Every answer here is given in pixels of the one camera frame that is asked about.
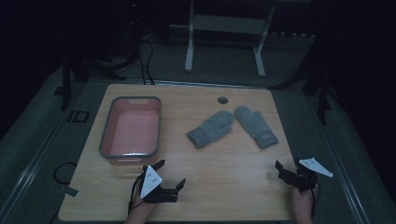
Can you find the grey mitten with cuff label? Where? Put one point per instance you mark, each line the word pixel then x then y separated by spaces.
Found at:
pixel 257 126

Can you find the black tripod stand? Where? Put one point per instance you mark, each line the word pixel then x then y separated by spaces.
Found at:
pixel 66 84
pixel 323 99

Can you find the grey table grommet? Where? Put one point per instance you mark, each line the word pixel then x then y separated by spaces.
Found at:
pixel 222 100

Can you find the person's left hand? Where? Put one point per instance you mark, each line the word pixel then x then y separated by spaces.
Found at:
pixel 141 206

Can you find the pink plastic bin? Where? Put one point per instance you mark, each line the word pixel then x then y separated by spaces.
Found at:
pixel 132 132

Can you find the plain grey mitten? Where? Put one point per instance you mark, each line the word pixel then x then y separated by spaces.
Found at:
pixel 211 129

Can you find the person's right hand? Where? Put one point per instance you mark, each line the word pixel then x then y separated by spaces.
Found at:
pixel 301 199

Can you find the grey tape piece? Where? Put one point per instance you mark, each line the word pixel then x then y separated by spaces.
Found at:
pixel 69 191

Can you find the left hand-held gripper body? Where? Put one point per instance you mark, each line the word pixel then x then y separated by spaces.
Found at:
pixel 150 182

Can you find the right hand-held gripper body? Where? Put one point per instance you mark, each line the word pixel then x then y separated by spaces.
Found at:
pixel 313 165

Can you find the white metal stand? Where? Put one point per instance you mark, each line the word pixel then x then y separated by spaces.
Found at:
pixel 229 24

